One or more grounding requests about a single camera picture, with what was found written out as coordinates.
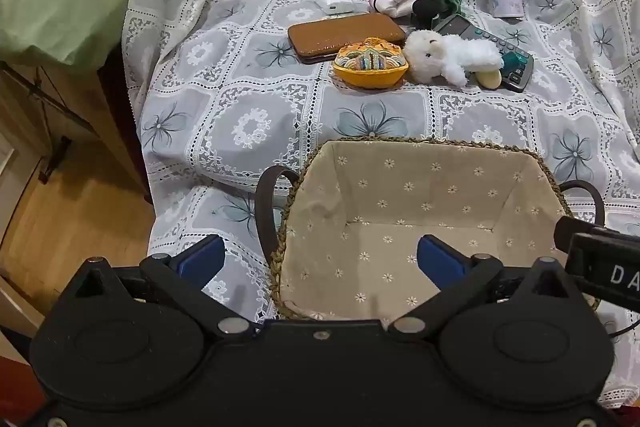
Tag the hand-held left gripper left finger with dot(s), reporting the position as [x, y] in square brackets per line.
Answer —
[202, 259]

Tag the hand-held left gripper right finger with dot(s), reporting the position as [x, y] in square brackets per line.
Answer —
[440, 259]

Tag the woven basket with floral lining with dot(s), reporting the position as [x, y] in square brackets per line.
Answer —
[425, 207]

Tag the beige oval pad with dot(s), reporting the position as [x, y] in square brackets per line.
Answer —
[488, 78]

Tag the yellow embroidered pouch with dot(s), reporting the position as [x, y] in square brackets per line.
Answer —
[370, 74]

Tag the white plush toy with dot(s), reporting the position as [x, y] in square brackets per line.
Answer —
[450, 52]

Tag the black foam-headed tool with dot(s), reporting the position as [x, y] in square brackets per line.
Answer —
[425, 9]

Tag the white lace floral tablecloth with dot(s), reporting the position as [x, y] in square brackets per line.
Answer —
[250, 107]

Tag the grey desk calculator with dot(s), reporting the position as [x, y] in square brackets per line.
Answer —
[515, 67]

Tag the brown leather wallet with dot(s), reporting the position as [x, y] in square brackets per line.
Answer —
[340, 34]

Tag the small white box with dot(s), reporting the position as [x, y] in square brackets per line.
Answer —
[334, 3]

